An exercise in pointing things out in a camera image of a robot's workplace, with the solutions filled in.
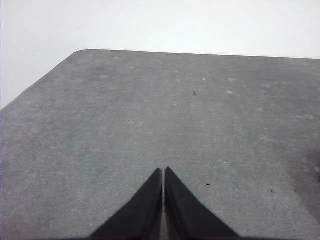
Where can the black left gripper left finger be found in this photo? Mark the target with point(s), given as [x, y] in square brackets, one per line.
[140, 215]

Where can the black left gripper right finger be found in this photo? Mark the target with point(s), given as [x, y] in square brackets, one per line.
[187, 215]

